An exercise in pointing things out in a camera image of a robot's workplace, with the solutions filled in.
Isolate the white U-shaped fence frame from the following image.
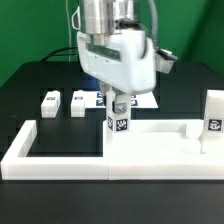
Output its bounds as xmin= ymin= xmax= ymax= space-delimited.
xmin=1 ymin=120 xmax=224 ymax=180

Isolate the fiducial marker plate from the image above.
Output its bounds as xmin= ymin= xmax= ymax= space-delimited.
xmin=84 ymin=91 xmax=158 ymax=109

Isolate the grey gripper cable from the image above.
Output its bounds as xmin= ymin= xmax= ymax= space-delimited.
xmin=146 ymin=0 xmax=160 ymax=51

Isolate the white desk top tray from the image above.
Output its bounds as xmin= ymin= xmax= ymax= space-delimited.
xmin=103 ymin=119 xmax=224 ymax=164

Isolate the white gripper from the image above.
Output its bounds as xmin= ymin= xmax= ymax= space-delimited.
xmin=71 ymin=6 xmax=178 ymax=117

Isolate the black cable with connector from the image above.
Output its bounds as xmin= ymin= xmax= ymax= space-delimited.
xmin=40 ymin=46 xmax=80 ymax=62

